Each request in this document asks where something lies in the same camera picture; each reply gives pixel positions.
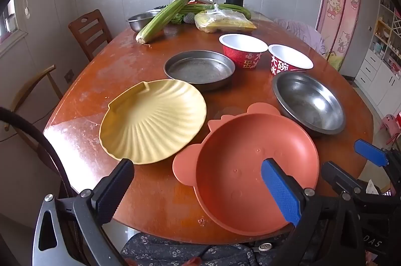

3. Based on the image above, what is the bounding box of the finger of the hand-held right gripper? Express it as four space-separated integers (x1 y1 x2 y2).
354 139 401 188
320 161 393 212

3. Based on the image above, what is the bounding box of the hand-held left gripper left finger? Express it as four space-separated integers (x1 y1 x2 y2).
33 158 135 266

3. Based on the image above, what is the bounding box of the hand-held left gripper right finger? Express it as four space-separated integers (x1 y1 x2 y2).
261 158 373 266

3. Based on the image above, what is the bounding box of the orange bear-shaped plate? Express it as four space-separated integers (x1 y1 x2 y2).
172 102 320 237

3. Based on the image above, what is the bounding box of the yellow shell-shaped plate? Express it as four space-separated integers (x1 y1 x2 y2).
99 79 208 165

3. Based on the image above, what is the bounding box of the large steel bowl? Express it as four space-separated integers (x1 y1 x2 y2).
272 71 346 135

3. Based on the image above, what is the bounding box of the red paper bowl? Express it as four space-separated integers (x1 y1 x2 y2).
219 33 269 69
268 44 314 76

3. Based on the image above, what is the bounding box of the round steel plate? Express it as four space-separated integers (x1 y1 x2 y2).
163 50 236 93

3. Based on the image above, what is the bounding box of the pink stool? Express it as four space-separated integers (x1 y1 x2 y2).
380 114 397 144

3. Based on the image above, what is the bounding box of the white shelf cabinet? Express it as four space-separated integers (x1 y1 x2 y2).
354 0 401 116

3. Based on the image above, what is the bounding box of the person's floral clothing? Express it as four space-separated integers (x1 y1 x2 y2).
121 233 301 266

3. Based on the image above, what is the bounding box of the light wooden armchair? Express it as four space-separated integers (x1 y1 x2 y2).
5 64 63 132

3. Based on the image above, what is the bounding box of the pink cartoon curtain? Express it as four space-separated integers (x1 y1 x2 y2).
315 0 364 70

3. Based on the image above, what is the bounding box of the small steel basin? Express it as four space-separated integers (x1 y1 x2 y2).
127 11 162 32

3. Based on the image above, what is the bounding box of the brown wooden chair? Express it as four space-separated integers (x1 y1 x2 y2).
68 9 113 62

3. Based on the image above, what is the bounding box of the celery bunch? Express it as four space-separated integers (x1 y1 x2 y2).
136 0 199 45
185 3 252 20

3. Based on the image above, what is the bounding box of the bag of yellow noodles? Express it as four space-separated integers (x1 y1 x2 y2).
194 10 257 34

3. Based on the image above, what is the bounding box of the window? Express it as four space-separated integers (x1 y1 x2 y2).
0 0 19 44

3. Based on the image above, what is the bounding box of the black cable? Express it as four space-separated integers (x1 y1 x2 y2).
0 107 76 201

